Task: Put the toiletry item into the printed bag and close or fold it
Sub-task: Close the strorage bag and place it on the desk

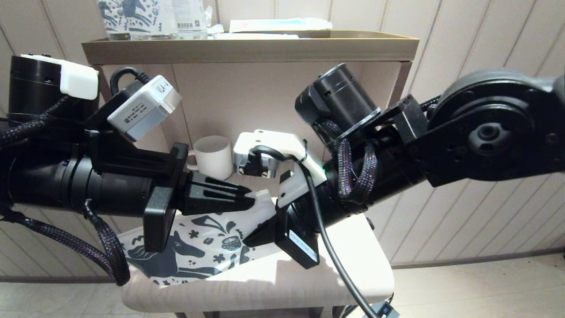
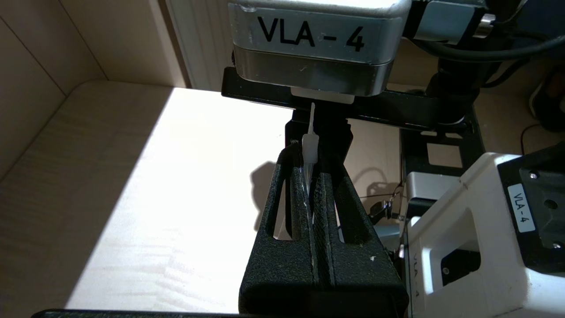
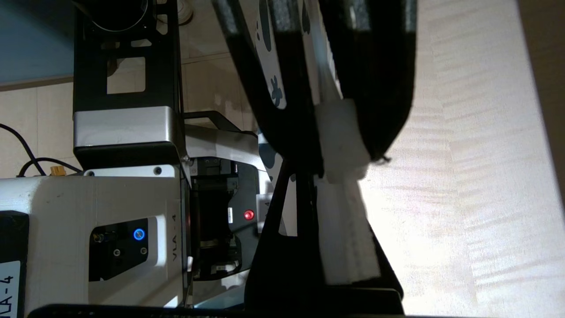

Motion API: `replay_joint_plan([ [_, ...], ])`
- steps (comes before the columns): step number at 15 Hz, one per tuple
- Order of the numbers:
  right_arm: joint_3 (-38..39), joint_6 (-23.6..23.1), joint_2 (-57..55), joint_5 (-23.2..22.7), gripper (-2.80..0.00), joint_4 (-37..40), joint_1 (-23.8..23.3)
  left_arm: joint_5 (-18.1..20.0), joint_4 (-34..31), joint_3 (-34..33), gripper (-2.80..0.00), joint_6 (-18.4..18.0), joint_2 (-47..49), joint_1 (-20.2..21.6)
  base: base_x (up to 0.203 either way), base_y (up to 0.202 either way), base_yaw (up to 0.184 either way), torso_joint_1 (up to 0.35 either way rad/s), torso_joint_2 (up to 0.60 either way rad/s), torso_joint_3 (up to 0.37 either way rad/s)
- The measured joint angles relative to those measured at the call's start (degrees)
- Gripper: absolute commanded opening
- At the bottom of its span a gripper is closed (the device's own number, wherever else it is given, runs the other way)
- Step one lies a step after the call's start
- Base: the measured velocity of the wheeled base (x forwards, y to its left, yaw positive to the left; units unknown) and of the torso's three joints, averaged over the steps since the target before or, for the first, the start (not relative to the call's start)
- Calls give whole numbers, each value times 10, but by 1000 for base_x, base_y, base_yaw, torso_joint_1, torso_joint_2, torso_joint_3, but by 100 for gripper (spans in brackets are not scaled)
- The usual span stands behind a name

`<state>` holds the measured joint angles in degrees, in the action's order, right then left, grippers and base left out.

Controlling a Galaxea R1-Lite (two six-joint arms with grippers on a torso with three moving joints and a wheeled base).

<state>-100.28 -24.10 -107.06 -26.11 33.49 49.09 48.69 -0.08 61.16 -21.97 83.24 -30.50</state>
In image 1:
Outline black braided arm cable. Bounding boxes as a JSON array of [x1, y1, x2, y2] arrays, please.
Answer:
[[327, 119, 378, 204], [0, 95, 131, 287]]

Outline barcode label water bottle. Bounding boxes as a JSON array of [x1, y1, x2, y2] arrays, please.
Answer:
[[171, 0, 208, 40]]

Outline white horse-print zip pouch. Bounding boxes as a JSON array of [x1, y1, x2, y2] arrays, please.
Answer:
[[118, 189, 283, 287]]

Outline blue white toothbrush packet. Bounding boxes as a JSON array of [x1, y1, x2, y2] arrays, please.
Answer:
[[229, 18, 332, 34]]

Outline small knotted white packet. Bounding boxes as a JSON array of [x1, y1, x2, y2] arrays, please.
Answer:
[[205, 7, 224, 38]]

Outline light wood shelf desk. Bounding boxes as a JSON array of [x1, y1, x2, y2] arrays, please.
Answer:
[[90, 62, 412, 318]]

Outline black left camera cable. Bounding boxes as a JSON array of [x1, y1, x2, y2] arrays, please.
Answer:
[[109, 66, 151, 95]]

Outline white ribbed mug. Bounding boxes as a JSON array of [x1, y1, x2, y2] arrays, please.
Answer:
[[188, 136, 233, 181]]

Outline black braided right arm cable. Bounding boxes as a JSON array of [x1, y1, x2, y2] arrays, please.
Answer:
[[327, 119, 378, 204]]

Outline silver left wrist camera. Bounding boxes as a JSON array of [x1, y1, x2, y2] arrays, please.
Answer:
[[107, 75, 182, 143]]

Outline horse-print packages on shelf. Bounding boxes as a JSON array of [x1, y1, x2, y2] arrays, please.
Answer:
[[120, 0, 178, 40]]

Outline horse label water bottle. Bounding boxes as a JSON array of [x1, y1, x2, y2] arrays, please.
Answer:
[[97, 0, 129, 41]]

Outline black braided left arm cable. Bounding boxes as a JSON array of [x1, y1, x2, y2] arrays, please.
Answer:
[[0, 95, 131, 287]]

